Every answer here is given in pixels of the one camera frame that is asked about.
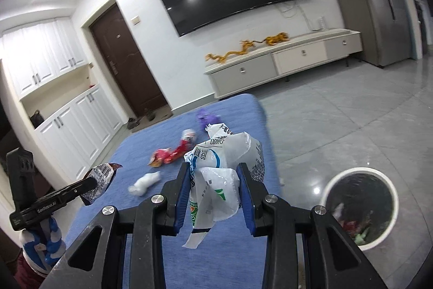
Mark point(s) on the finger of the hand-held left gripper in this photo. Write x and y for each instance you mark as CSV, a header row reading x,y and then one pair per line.
x,y
76,189

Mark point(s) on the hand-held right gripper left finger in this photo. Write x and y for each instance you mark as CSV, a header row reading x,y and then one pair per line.
x,y
182,197

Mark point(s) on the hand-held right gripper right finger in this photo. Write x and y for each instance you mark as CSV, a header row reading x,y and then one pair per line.
x,y
245,197

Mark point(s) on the silver brown snack wrapper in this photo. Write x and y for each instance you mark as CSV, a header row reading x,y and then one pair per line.
x,y
101,175

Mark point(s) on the white printed plastic bag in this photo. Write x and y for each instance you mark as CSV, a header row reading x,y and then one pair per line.
x,y
220,153

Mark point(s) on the white trash bin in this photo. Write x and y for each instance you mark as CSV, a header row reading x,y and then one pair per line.
x,y
372,190

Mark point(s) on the person's left forearm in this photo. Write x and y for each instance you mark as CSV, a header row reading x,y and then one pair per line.
x,y
30,272

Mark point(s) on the person's left hand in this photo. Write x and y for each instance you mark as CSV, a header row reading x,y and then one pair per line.
x,y
50,238

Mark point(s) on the white crumpled tissue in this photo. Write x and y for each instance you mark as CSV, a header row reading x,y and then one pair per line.
x,y
143,183

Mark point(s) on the red snack wrapper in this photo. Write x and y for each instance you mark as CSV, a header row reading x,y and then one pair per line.
x,y
167,155

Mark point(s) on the white lower cabinet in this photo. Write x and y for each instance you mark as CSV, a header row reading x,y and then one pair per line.
x,y
77,133

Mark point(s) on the white cabinet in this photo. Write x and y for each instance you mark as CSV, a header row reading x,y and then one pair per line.
x,y
40,55
77,133

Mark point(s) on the small white red wrapper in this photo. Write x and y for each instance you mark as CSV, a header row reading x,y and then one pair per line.
x,y
188,136

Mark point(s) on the blue fluffy mat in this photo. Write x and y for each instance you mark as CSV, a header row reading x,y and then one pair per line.
x,y
135,153

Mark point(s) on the black bag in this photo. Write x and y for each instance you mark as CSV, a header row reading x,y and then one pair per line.
x,y
36,119

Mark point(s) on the purple wrapper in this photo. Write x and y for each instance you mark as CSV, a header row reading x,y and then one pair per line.
x,y
208,119

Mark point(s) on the brown shoe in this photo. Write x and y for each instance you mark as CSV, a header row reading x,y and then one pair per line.
x,y
149,113
133,122

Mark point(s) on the grey television cabinet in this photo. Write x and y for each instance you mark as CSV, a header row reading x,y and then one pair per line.
x,y
243,75

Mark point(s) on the brown entrance door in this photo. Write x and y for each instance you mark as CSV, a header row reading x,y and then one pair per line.
x,y
125,62

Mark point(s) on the white upper cabinet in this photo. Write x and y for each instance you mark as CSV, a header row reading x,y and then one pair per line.
x,y
40,55

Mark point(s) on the gold dragon figurine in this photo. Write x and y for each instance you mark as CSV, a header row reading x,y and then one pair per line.
x,y
233,53

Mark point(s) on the gold tiger figurine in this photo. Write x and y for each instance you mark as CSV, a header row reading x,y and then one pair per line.
x,y
277,39

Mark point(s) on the white router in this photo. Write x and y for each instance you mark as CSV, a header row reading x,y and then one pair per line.
x,y
322,23

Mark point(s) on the grey refrigerator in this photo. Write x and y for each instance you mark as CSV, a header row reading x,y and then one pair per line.
x,y
372,4

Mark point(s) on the wall light switch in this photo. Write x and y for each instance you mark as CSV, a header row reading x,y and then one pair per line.
x,y
136,20

